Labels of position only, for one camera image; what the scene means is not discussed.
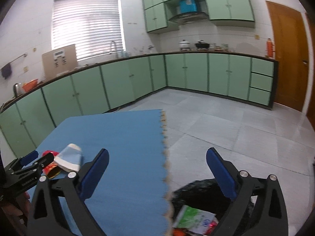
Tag red gold box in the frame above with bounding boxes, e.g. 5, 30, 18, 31
42, 150, 62, 179

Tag blue white paper cup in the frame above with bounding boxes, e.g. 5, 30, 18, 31
54, 143, 83, 172

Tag green white plastic bag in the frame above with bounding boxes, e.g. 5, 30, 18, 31
173, 205, 218, 235

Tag red crushed can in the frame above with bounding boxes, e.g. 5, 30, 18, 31
205, 220, 218, 235

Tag black trash bin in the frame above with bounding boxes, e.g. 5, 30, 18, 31
171, 178, 241, 235

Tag trash in bin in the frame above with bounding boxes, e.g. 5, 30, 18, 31
172, 228, 191, 236

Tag left hand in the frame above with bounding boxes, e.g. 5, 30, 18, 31
1, 192, 31, 220

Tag blue foam mat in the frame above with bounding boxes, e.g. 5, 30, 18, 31
38, 110, 172, 235

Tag steel kettle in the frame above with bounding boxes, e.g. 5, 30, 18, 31
13, 83, 24, 98

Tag orange basin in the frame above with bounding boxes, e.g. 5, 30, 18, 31
22, 79, 38, 92

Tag dark hanging cloth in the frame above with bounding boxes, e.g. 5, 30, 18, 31
1, 62, 12, 79

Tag cardboard box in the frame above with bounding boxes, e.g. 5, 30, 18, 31
42, 44, 78, 80

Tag wooden door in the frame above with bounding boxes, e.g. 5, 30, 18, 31
304, 13, 314, 128
266, 1, 309, 112

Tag green lower cabinets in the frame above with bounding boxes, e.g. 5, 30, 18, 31
1, 52, 278, 157

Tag green cabinets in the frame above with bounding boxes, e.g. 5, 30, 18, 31
143, 0, 255, 34
1, 52, 278, 157

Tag sink faucet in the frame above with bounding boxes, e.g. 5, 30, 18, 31
109, 41, 118, 54

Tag window blinds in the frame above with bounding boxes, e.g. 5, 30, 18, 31
51, 0, 126, 61

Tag orange thermos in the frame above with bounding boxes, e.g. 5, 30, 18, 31
266, 38, 274, 58

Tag black wok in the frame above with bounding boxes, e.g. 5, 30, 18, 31
195, 40, 210, 50

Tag white pot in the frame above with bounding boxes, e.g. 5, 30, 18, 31
179, 40, 191, 51

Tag range hood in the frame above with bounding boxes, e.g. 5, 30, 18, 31
169, 12, 209, 25

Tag green upper cabinets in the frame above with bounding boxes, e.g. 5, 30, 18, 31
143, 0, 255, 34

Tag blue box on hood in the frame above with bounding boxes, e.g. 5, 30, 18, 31
179, 0, 198, 13

